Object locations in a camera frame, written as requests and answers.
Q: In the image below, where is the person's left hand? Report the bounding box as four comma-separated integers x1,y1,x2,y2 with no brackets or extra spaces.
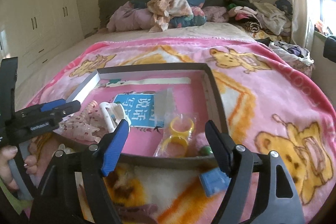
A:
0,147,38,190

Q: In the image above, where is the clear plastic bag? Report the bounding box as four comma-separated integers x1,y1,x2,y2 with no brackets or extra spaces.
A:
154,88,175,122

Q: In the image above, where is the pink printed blanket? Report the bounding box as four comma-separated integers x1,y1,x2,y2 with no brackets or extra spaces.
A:
25,39,336,224

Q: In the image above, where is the bed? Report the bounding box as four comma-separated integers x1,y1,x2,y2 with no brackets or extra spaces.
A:
13,0,315,224

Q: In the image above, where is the pink book with blue label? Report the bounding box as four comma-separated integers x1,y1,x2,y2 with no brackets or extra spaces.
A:
79,77,210,159

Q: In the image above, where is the bag of clothes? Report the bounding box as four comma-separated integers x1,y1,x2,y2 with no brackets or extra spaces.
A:
269,41,314,65

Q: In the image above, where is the bag of yellow bangles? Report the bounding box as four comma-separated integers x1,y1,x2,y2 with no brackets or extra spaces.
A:
153,114,196,159

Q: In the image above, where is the pink plush hair tie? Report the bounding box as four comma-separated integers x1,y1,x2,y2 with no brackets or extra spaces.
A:
193,132,213,156

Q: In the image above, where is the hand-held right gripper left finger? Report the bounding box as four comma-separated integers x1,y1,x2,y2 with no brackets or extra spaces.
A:
33,119,131,224

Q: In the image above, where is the pink pillow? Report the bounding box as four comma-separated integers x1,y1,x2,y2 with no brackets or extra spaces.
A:
203,6,230,23

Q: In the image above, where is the pile of clothes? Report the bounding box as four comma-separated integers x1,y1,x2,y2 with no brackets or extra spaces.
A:
226,0,293,37

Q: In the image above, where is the pink quilt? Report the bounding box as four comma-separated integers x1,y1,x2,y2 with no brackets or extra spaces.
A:
106,1,155,32

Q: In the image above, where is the small blue box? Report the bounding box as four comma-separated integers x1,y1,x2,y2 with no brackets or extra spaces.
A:
199,168,231,197

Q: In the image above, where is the dark cardboard box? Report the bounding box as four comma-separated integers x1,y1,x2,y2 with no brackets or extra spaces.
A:
66,63,229,170

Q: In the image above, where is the cream curtain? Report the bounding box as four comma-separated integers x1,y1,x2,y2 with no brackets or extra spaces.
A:
285,0,315,56

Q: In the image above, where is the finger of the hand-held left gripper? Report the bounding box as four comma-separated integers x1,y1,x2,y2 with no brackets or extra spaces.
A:
39,99,67,112
51,101,81,117

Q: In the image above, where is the cream wardrobe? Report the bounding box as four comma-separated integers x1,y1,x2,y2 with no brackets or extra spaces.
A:
0,0,84,77

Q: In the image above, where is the cream hair claw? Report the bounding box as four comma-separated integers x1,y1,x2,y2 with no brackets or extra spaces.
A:
99,101,132,132

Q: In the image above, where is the cream floral cloth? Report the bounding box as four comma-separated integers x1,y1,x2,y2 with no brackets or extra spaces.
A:
146,0,193,32

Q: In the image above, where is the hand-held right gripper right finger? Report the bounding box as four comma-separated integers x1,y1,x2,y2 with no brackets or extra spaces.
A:
205,120,306,224

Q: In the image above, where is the dark garment on windowsill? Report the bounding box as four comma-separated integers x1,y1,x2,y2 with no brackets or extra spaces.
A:
323,35,336,63

